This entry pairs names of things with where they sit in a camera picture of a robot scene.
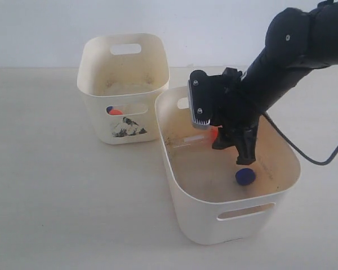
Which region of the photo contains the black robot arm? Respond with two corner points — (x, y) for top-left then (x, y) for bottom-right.
(211, 1), (338, 165)

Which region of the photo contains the clear tube orange cap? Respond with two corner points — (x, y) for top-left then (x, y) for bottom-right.
(108, 109), (123, 115)
(170, 127), (218, 147)

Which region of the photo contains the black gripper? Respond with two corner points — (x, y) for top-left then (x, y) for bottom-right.
(208, 67), (259, 165)

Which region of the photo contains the tube with blue cap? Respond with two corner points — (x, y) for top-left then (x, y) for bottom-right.
(235, 168), (256, 186)

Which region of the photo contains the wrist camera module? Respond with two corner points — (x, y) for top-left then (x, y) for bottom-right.
(188, 70), (213, 130)

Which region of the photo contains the conical tube blue cap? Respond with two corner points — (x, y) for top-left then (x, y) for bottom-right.
(106, 106), (113, 114)

